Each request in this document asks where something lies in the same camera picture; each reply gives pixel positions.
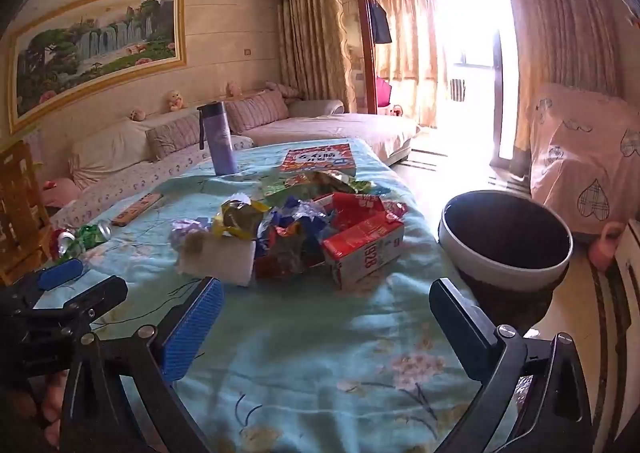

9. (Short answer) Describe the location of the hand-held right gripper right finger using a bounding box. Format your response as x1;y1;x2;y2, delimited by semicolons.
429;278;596;453

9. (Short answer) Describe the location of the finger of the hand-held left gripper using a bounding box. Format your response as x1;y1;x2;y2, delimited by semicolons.
35;258;83;291
61;275;129;329

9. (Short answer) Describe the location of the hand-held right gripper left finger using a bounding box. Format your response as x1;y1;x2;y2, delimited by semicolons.
60;275;226;453

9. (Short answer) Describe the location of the white foam net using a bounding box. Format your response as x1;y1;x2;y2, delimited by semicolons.
177;233;257;287

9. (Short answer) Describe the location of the black and white waste bin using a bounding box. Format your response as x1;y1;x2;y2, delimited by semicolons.
438;190;574;334

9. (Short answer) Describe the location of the dark red wrapper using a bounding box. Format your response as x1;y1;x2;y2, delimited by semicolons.
255;228;326;281

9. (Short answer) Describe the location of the yellow green wrapper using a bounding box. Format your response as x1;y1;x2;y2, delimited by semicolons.
212;199;268;240

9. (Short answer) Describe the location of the red and white milk carton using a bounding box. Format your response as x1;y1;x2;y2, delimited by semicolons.
321;218;406;291

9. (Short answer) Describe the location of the blue wrapper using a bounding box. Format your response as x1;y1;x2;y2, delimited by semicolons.
260;198;331;254

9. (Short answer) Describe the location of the red packet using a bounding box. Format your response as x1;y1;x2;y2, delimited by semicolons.
330;192;408;229

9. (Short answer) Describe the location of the person's left hand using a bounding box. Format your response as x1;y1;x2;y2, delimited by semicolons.
10;373;67;445

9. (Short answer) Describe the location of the red drink can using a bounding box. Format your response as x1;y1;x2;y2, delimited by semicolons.
52;228;78;261

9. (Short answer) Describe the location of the green drink can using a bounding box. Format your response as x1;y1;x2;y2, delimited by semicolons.
75;220;113;251

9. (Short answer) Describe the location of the flat wooden box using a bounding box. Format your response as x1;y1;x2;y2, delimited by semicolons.
111;193;165;227

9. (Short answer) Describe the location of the light blue floral blanket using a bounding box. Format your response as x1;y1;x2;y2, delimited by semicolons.
35;138;521;453

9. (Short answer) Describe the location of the floral sofa cover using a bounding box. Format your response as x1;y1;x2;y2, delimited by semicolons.
50;135;256;229

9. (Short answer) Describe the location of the white pillow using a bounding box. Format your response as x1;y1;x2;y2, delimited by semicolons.
67;120;156;191

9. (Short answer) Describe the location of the white cabinet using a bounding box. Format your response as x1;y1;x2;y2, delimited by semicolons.
612;220;640;349

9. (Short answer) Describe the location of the purple bottle with black lid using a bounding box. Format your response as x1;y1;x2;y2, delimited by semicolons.
196;101;239;177

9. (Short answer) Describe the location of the pink heart print cover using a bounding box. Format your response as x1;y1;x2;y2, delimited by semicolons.
529;83;640;246

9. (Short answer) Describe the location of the red picture book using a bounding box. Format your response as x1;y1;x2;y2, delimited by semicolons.
278;144;357;177

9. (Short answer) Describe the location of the beige corner sofa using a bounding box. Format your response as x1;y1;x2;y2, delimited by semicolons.
30;83;421;234

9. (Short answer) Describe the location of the framed landscape painting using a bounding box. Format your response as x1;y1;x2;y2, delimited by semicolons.
9;0;187;134

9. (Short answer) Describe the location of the small striped pink pillow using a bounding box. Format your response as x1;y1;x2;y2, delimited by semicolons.
265;80;303;101

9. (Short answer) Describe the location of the sheer golden curtain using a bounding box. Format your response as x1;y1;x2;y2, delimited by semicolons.
365;0;446;128

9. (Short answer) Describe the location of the wide beige patterned curtain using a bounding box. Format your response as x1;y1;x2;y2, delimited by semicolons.
500;0;631;158

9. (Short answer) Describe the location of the dark hanging garment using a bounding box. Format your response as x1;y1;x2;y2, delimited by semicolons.
369;0;393;45

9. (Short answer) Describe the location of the wooden door frame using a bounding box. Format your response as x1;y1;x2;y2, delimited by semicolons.
334;0;501;116

